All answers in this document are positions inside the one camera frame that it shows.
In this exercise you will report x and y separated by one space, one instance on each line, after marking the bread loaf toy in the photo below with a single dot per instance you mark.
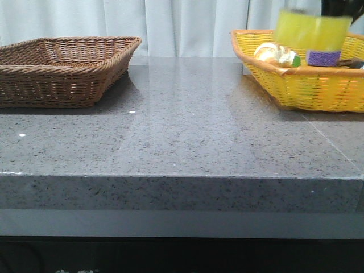
275 54

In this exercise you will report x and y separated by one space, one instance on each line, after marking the purple foam cube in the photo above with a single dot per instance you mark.
322 58

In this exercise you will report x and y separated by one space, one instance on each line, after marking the brown wicker basket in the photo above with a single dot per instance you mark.
65 72

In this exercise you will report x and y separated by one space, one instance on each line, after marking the grey curtain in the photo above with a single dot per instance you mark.
167 28

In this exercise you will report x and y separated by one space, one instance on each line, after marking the yellow woven basket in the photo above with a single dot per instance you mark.
332 89

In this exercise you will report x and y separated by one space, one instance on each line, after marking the yellow tape roll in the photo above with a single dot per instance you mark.
311 32

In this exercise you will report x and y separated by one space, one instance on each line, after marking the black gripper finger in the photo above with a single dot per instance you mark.
349 8

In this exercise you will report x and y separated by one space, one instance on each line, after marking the green plastic leaf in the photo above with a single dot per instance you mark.
296 62

